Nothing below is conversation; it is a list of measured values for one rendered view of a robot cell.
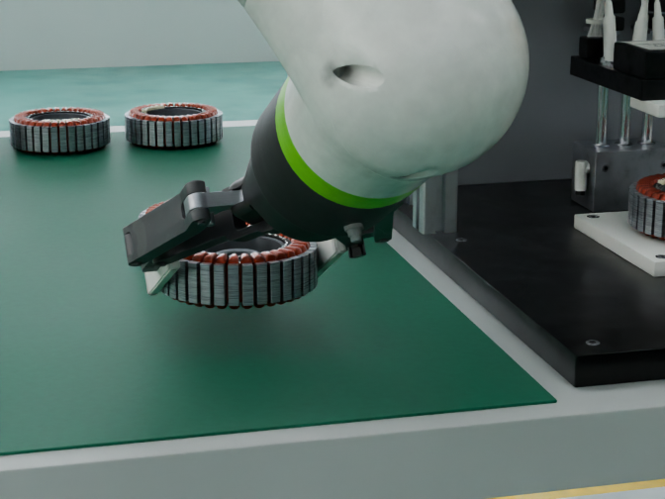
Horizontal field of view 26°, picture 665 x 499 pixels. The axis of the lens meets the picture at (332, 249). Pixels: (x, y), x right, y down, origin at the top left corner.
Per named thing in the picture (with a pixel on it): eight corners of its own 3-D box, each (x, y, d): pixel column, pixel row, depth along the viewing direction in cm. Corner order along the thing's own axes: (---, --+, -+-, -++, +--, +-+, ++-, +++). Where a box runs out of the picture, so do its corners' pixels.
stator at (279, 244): (340, 303, 99) (340, 249, 98) (181, 319, 95) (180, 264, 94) (287, 264, 109) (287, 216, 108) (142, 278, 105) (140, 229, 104)
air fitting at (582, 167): (589, 195, 126) (590, 161, 126) (576, 196, 126) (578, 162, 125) (584, 192, 127) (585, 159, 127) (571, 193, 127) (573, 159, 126)
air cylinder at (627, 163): (671, 207, 128) (675, 146, 126) (593, 212, 126) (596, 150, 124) (646, 194, 132) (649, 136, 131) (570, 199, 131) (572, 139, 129)
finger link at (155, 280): (180, 267, 94) (169, 268, 94) (157, 294, 101) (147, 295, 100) (173, 224, 95) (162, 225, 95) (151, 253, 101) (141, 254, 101)
